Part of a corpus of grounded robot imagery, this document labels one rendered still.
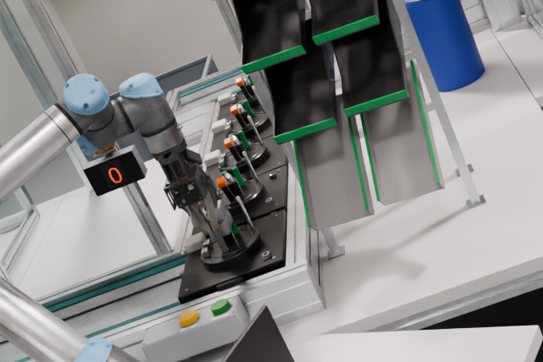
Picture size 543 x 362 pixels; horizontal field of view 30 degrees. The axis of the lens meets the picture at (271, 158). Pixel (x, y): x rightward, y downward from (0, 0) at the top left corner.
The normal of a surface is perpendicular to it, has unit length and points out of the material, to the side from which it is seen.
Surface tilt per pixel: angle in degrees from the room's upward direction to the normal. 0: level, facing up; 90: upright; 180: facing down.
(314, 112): 25
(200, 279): 0
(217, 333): 90
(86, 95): 51
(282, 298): 90
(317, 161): 45
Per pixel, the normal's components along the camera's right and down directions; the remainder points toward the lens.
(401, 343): -0.40, -0.85
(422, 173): -0.41, -0.29
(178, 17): -0.45, 0.51
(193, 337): -0.03, 0.39
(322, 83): -0.43, -0.58
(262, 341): 0.80, -0.14
